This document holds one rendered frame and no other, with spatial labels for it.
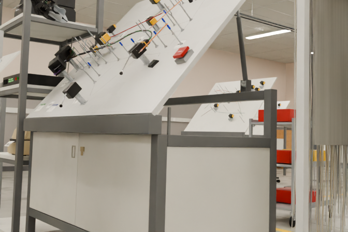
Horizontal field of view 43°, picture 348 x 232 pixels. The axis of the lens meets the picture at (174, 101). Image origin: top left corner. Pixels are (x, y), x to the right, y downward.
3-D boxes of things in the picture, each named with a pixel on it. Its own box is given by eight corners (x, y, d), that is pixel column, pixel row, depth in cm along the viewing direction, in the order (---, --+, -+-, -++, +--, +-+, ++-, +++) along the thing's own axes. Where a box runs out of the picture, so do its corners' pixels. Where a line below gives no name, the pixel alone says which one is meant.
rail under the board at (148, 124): (147, 134, 144) (148, 114, 144) (23, 130, 237) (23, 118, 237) (161, 134, 147) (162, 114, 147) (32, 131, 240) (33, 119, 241)
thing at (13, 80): (20, 84, 248) (21, 72, 248) (1, 88, 276) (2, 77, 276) (75, 89, 268) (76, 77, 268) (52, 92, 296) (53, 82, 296)
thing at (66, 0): (27, 14, 253) (29, -19, 255) (13, 22, 271) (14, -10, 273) (76, 24, 272) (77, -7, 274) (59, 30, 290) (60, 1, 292)
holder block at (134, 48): (133, 58, 183) (127, 51, 181) (143, 49, 184) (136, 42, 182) (137, 59, 179) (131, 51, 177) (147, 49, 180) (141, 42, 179)
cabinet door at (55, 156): (74, 225, 190) (78, 133, 193) (28, 207, 233) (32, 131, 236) (78, 225, 191) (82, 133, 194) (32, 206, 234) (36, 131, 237)
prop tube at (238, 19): (246, 87, 194) (238, 16, 193) (241, 87, 196) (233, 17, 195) (250, 86, 196) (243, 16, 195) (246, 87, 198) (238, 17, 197)
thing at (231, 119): (241, 201, 559) (243, 71, 572) (179, 190, 649) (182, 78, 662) (276, 197, 606) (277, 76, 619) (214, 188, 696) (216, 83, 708)
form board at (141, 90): (27, 120, 239) (25, 117, 238) (138, 5, 286) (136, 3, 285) (154, 116, 146) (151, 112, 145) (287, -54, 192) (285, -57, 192)
